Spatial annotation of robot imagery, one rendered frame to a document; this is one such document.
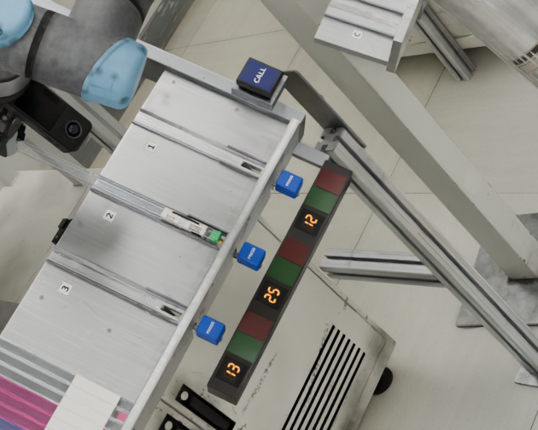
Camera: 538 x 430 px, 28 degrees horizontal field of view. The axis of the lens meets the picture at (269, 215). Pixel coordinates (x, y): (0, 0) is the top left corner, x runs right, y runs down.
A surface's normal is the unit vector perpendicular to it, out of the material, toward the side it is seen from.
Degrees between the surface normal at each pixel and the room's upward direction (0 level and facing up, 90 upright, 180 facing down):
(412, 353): 0
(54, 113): 84
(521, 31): 86
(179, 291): 44
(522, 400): 0
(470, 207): 90
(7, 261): 0
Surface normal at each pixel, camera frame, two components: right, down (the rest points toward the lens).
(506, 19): -0.03, 0.64
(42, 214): -0.61, -0.58
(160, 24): 0.66, 0.01
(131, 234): 0.02, -0.40
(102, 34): 0.40, -0.54
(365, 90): -0.36, 0.81
